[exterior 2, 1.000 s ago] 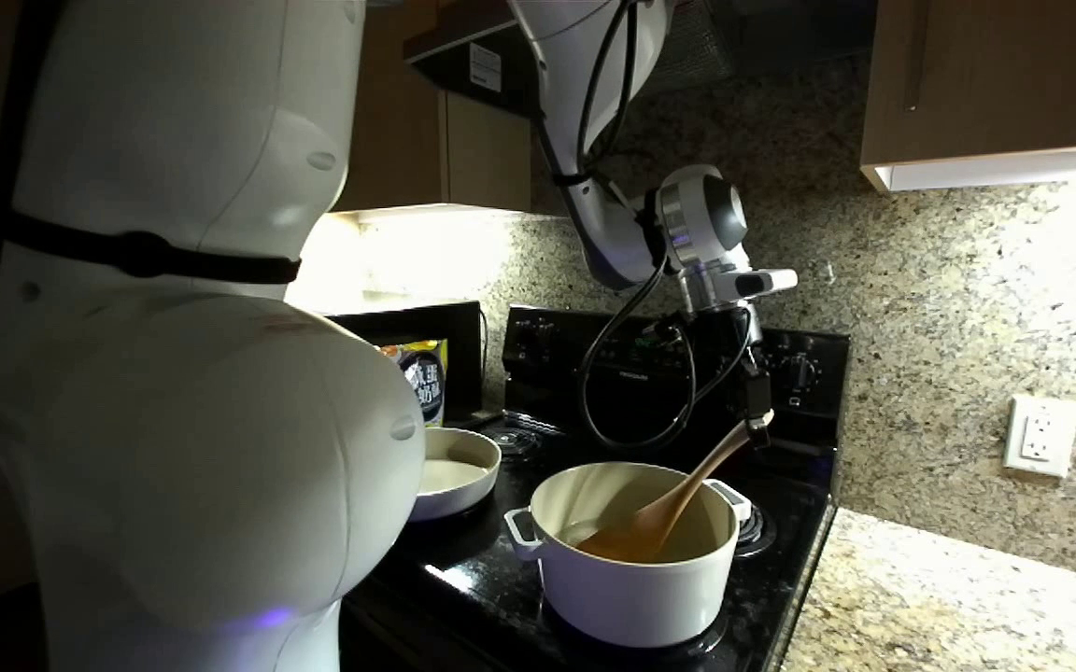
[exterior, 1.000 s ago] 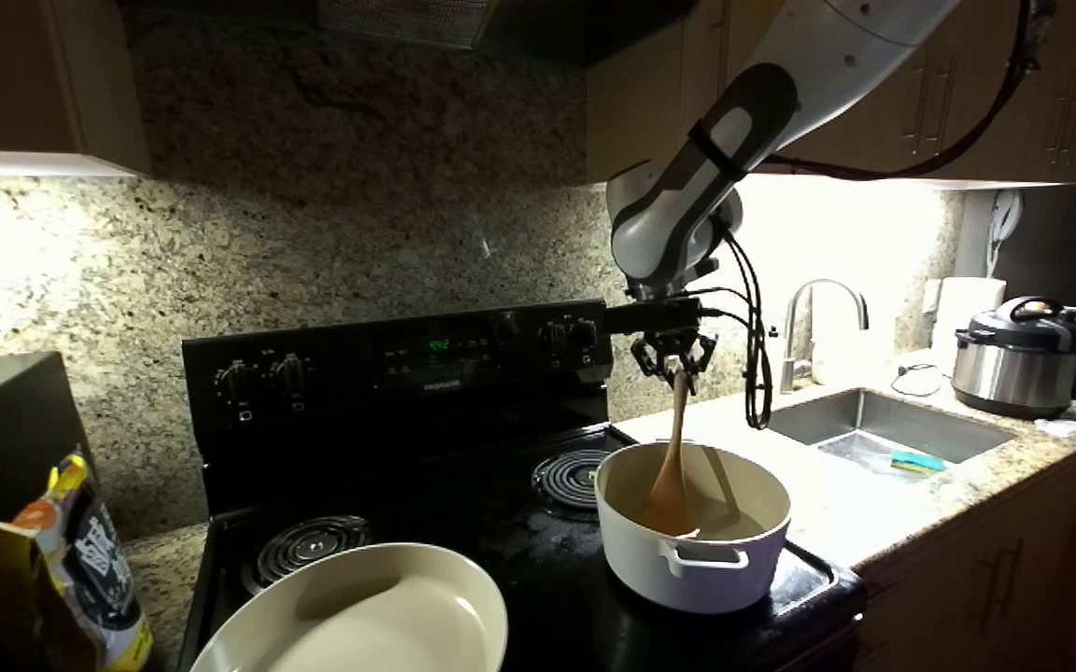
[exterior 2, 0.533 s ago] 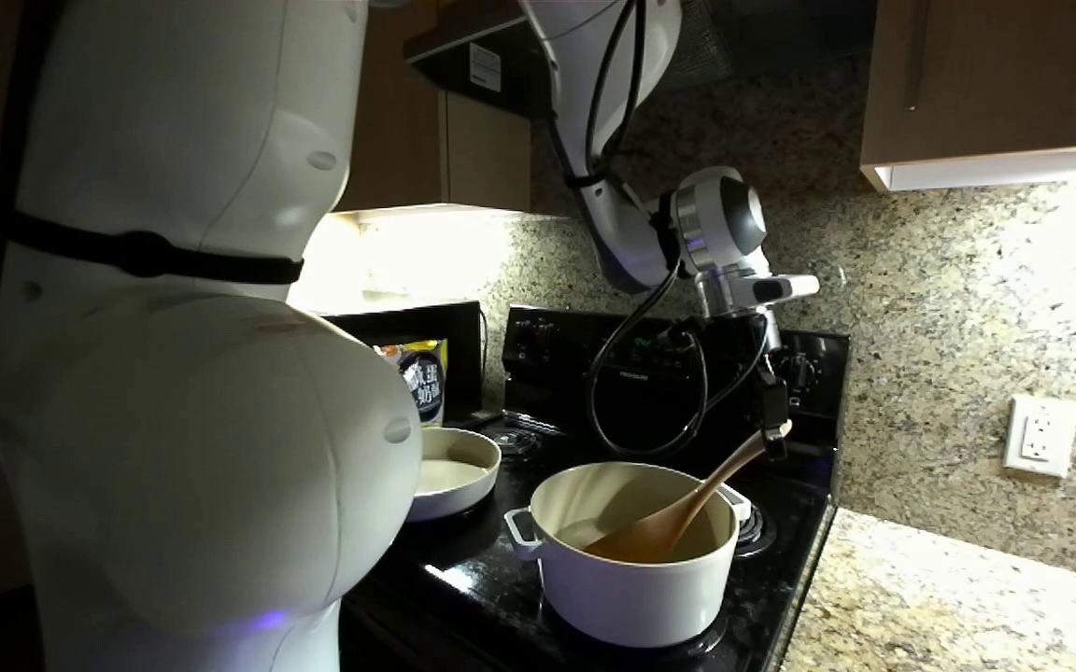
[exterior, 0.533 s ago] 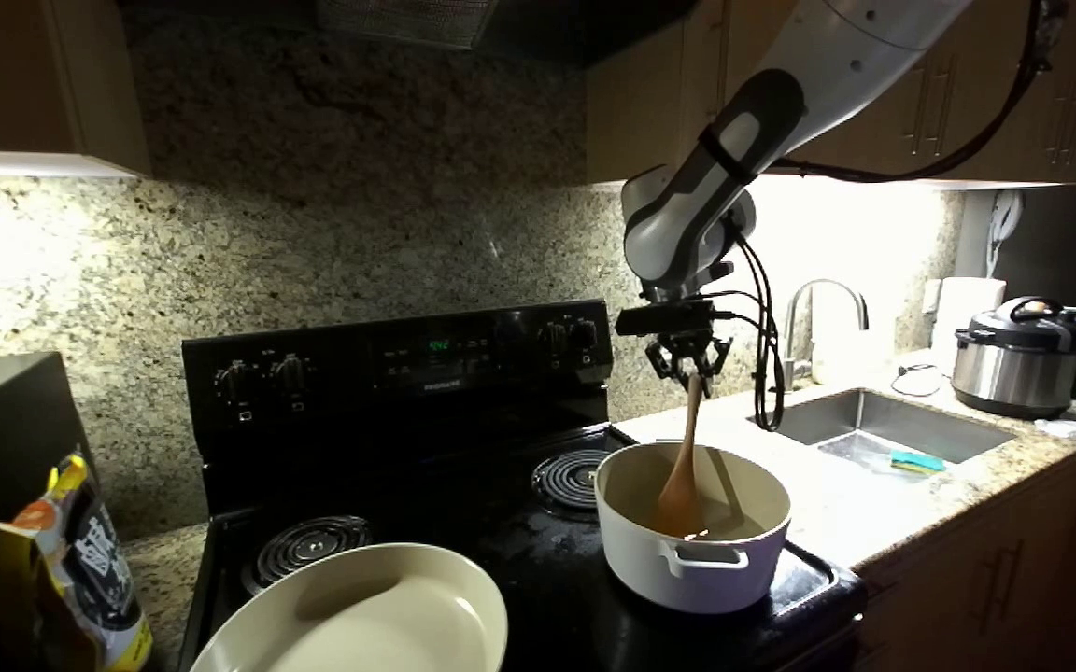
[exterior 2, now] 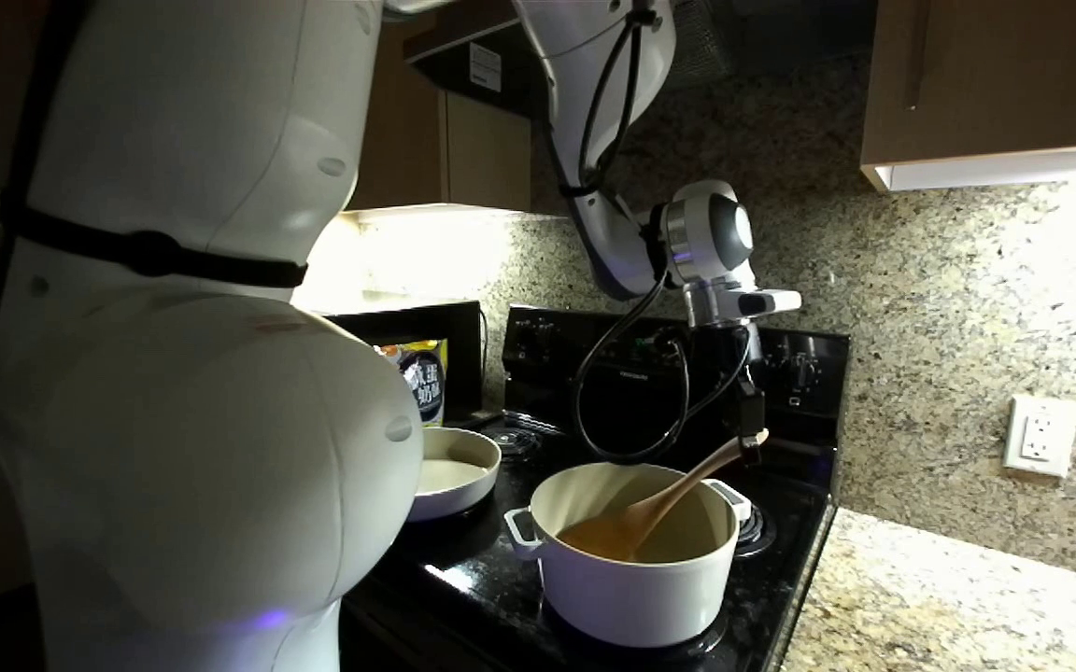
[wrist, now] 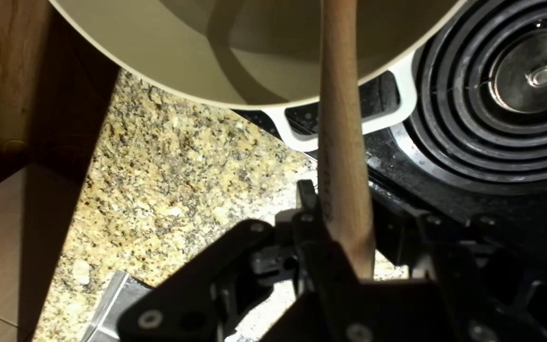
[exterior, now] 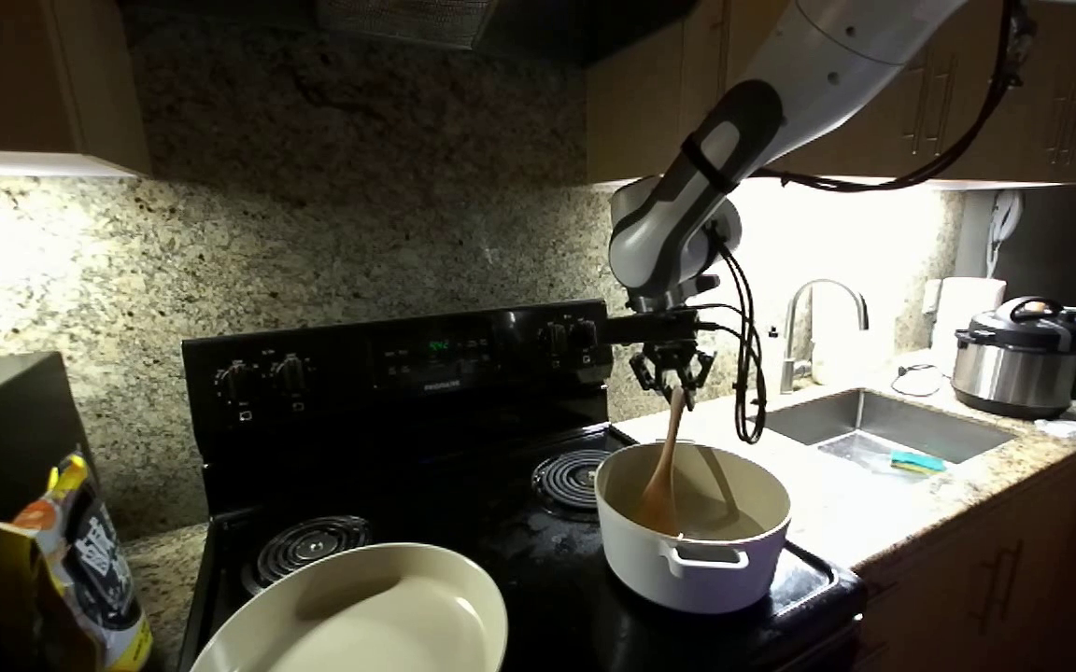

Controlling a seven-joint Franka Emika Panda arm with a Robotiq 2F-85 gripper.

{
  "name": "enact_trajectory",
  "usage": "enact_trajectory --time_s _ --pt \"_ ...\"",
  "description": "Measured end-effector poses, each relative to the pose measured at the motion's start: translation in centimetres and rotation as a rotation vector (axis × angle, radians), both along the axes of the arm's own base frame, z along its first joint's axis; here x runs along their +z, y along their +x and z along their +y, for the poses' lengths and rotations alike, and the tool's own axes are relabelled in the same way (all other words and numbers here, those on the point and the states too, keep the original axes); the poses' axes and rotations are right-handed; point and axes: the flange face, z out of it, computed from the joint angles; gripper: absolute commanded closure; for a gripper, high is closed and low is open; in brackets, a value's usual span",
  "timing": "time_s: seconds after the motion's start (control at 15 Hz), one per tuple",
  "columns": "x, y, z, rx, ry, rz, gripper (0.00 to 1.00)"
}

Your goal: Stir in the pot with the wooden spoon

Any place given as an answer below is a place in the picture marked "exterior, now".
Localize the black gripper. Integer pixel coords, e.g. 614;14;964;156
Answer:
603;311;720;399

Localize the wooden spoon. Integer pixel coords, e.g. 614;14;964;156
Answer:
636;382;691;526

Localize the chrome faucet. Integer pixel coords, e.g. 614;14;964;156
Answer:
778;274;874;395

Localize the stainless steel sink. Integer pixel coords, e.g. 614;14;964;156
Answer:
760;382;1022;487

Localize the black electric stove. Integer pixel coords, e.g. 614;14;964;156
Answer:
174;300;871;672

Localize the green sponge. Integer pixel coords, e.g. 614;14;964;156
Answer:
889;450;954;483

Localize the white paper towel roll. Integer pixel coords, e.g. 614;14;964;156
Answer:
928;274;1009;375

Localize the silver black pressure cooker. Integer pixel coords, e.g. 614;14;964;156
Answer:
944;292;1076;421

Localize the brown lower cabinet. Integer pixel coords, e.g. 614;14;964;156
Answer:
852;432;1076;672

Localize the white bowl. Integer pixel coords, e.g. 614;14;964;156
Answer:
188;537;517;672

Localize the yellow black snack bag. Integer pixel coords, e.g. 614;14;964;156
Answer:
0;450;161;672

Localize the brown upper cabinet plain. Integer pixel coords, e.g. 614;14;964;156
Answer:
0;0;149;181

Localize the white pot with handles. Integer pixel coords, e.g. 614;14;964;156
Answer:
592;438;801;620

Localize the brown upper cabinet with handles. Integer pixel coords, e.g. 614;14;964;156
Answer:
583;0;1076;194

